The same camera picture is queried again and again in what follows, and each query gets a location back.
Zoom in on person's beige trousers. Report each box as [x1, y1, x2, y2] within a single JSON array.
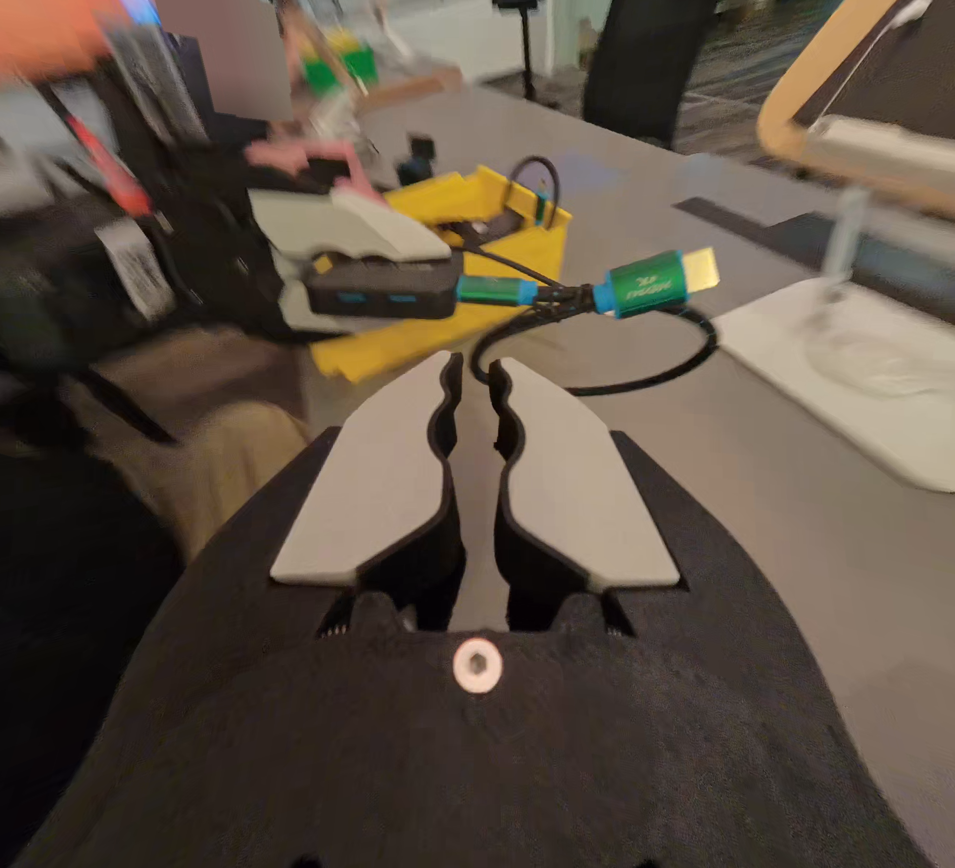
[[97, 327, 313, 563]]

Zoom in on black rounded switch box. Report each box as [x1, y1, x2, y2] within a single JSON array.
[[304, 253, 465, 322]]

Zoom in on green and yellow box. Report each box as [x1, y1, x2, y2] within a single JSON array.
[[300, 29, 379, 98]]

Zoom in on black and blue dock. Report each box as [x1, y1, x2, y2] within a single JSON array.
[[395, 132, 439, 188]]

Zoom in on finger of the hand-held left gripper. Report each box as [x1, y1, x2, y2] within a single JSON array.
[[250, 185, 454, 265], [278, 270, 352, 336]]

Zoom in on yellow plastic bin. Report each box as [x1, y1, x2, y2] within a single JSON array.
[[309, 166, 574, 384]]

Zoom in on person's black upper garment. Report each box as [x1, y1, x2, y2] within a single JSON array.
[[0, 234, 188, 868]]

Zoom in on person's left hand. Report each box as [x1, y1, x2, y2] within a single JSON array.
[[245, 137, 385, 207]]

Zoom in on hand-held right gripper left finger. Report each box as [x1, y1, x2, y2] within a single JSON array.
[[269, 350, 467, 632]]

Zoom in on black braided cable silver plug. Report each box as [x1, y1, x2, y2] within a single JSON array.
[[446, 221, 562, 287]]

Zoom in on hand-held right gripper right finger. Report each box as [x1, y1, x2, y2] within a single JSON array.
[[487, 357, 682, 626]]

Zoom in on dark desk divider wooden edge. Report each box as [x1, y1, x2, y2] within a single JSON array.
[[756, 0, 955, 213]]

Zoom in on white divider bracket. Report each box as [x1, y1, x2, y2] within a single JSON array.
[[804, 113, 955, 216]]

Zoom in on black office chair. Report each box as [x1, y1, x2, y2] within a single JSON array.
[[582, 0, 751, 149]]

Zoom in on black braided cable green plugs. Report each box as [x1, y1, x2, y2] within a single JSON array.
[[509, 154, 562, 226], [455, 248, 722, 398]]

